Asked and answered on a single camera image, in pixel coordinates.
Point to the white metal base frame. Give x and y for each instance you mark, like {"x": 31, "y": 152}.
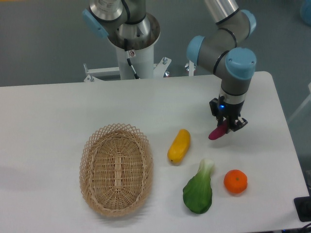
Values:
{"x": 160, "y": 70}

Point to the woven wicker basket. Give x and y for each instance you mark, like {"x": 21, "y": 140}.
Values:
{"x": 116, "y": 170}

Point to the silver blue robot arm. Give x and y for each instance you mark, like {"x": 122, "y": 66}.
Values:
{"x": 220, "y": 54}

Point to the orange tangerine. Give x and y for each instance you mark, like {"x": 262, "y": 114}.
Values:
{"x": 235, "y": 181}

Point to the yellow mango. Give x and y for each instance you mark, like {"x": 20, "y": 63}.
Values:
{"x": 179, "y": 147}

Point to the black device at table edge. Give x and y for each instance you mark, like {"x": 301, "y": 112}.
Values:
{"x": 303, "y": 208}

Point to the green bok choy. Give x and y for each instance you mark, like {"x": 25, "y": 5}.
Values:
{"x": 197, "y": 194}

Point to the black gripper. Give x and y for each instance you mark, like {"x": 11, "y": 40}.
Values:
{"x": 220, "y": 109}

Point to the purple sweet potato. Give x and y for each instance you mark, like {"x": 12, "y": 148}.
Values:
{"x": 219, "y": 131}

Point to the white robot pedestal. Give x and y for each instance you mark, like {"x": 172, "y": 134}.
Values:
{"x": 134, "y": 45}

